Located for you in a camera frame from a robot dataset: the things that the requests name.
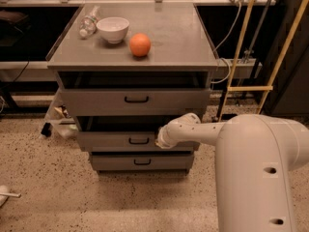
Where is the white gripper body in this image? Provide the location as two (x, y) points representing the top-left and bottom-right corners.
(157, 126), (177, 149)

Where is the grey drawer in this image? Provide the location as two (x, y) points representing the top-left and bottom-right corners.
(60, 89), (210, 116)
(89, 152), (194, 171)
(76, 115), (201, 153)

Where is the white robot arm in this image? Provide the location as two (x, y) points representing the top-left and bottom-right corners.
(156, 113), (309, 232)

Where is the grey bottom drawer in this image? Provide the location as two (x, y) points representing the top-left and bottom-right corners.
(89, 152), (194, 171)

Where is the grey drawer cabinet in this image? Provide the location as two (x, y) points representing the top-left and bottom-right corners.
(45, 2), (220, 175)

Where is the grey top drawer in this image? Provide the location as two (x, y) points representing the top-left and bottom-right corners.
(60, 89), (210, 116)

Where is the orange fruit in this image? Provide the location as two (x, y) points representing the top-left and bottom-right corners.
(129, 33), (151, 57)

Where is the clear plastic bin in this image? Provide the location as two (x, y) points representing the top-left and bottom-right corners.
(44, 91), (77, 139)

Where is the grey power strip box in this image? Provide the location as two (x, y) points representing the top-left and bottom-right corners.
(212, 59), (263, 79)

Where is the white ceramic bowl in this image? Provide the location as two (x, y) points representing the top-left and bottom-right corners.
(97, 17), (129, 44)

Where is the clear plastic water bottle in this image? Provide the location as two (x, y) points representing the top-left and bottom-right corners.
(79, 5), (99, 39)

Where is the yellow hand truck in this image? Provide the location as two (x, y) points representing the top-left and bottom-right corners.
(217, 0), (309, 122)

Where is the white sneaker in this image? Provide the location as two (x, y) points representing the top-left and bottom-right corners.
(0, 185), (10, 207)

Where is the metal cane tip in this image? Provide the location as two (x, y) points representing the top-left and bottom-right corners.
(0, 192), (21, 198)

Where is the white power cable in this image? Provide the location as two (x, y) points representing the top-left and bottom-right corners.
(211, 1), (243, 85)

